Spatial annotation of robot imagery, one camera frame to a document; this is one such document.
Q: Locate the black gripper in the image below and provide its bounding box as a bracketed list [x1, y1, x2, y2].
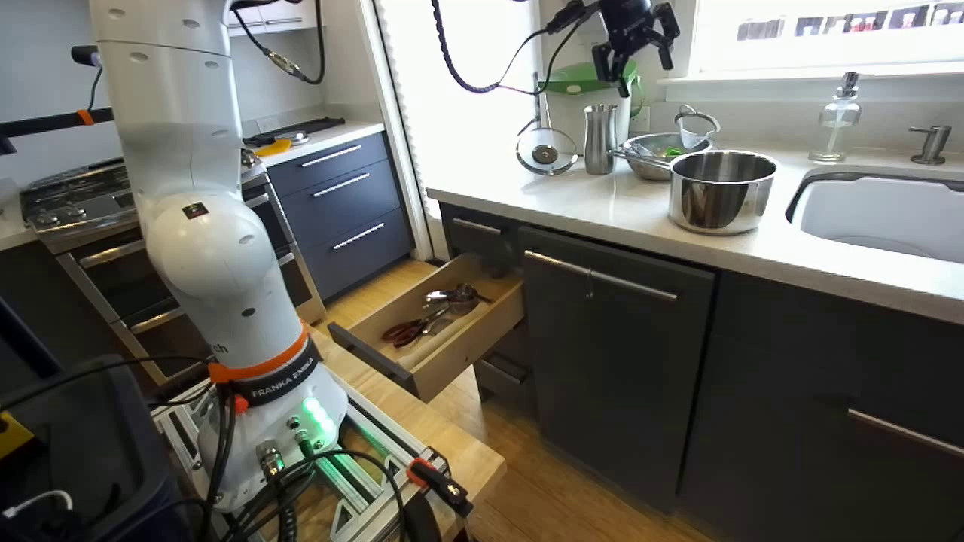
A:
[590, 0, 681, 81]

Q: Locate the stainless steel pot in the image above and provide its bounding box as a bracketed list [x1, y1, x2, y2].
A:
[669, 150, 778, 235]

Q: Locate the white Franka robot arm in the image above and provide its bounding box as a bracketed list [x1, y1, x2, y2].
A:
[86, 0, 349, 511]

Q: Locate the glass pot lid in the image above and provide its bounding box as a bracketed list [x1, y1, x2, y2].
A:
[515, 117, 577, 176]

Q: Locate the white container green lid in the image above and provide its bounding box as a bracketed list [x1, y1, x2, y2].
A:
[546, 62, 642, 143]

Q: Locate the steel cylindrical canister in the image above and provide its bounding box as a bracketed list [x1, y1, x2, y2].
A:
[581, 105, 613, 176]

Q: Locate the small glass measuring cup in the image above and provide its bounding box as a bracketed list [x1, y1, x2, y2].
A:
[674, 105, 721, 150]

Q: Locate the metal mixing bowl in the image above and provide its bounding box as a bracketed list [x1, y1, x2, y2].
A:
[621, 132, 685, 185]

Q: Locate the clear soap dispenser bottle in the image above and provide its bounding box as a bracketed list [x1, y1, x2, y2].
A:
[811, 72, 862, 163]

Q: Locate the dark dishwasher front panel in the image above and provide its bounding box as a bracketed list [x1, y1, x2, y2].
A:
[521, 226, 715, 511]

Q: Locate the chrome kitchen faucet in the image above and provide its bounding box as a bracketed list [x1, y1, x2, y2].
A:
[911, 123, 950, 167]

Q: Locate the kitchen sink basin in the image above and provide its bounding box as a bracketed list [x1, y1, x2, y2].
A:
[786, 167, 964, 265]

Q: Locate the metal spoon in drawer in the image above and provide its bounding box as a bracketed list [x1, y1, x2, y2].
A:
[420, 285, 485, 318]

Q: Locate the grey drawer cabinet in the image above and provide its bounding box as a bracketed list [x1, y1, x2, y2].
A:
[269, 132, 412, 301]

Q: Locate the open wooden drawer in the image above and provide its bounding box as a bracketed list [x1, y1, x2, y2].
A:
[327, 252, 525, 400]

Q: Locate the gas stove top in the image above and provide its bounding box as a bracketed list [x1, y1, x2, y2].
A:
[19, 146, 266, 235]

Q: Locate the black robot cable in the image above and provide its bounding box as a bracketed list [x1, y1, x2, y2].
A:
[226, 0, 605, 100]

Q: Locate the red handled utensil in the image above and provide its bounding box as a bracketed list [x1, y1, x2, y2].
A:
[381, 318, 428, 349]

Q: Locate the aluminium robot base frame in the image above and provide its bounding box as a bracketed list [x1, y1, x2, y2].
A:
[153, 385, 474, 542]

